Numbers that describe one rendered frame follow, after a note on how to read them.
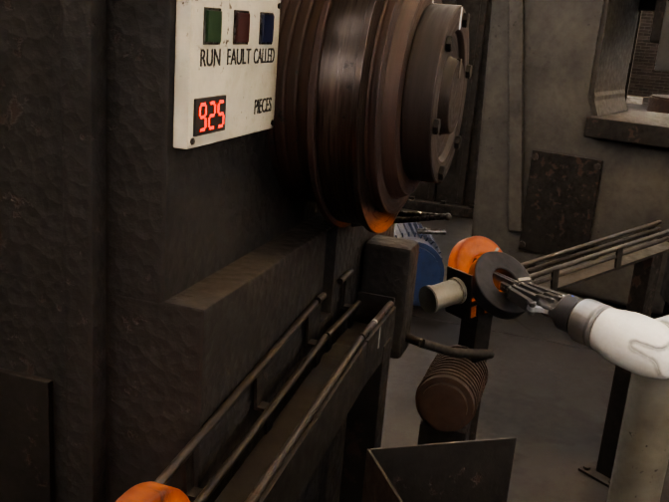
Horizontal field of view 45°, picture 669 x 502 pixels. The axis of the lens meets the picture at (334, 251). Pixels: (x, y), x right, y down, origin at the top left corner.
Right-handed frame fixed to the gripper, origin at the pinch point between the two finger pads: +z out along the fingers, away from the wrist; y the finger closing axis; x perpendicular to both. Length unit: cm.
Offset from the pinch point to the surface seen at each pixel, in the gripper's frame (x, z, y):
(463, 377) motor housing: -17.1, -5.5, -14.3
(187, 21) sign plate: 52, -23, -89
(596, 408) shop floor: -72, 32, 99
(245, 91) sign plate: 43, -15, -76
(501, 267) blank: 2.7, 2.5, 1.3
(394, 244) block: 10.2, 5.8, -27.8
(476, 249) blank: 5.0, 8.9, -0.4
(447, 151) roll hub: 33.1, -12.1, -34.9
